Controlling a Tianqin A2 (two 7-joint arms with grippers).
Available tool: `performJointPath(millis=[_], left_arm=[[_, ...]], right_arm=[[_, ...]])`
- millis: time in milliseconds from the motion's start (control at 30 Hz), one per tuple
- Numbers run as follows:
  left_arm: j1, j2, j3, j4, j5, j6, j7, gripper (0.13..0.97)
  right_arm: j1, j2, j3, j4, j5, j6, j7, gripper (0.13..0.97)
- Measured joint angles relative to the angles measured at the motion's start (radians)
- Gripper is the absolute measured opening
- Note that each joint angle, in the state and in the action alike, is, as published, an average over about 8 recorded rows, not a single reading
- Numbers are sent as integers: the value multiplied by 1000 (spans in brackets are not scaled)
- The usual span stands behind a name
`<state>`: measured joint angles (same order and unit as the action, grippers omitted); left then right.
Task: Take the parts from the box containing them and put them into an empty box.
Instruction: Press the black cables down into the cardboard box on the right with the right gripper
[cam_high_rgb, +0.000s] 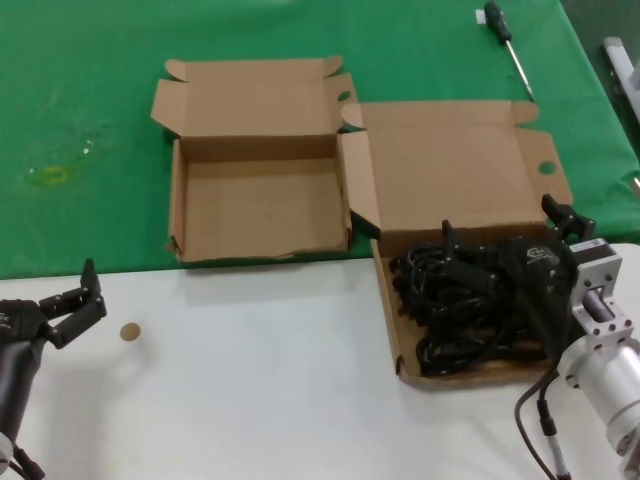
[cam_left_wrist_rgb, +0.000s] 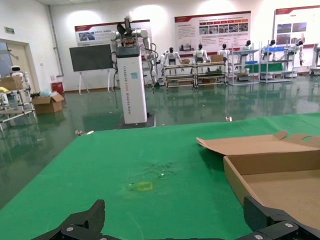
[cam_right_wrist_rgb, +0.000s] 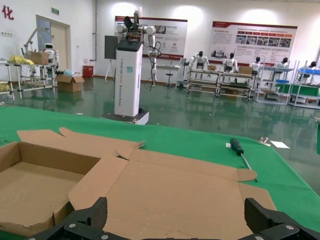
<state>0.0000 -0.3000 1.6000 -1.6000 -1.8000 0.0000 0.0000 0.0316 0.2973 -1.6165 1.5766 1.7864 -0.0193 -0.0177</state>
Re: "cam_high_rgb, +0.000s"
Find grey metal frame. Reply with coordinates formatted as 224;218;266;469
602;36;640;119

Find arm cable with silver connector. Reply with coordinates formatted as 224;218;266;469
535;372;572;480

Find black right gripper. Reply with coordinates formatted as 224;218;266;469
441;193;597;362

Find green tablecloth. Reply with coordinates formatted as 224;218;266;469
0;0;640;281

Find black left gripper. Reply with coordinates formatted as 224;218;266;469
0;258;109;350

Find large brown cardboard box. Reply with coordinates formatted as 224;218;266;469
338;99;575;387

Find black-handled screwdriver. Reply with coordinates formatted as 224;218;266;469
483;0;536;101

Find cardboard box with torn rim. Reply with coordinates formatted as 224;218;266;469
149;54;359;264

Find tangled black power cables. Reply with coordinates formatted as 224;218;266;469
390;239;556;377

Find red and black arm cable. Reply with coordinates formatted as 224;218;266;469
0;443;46;480

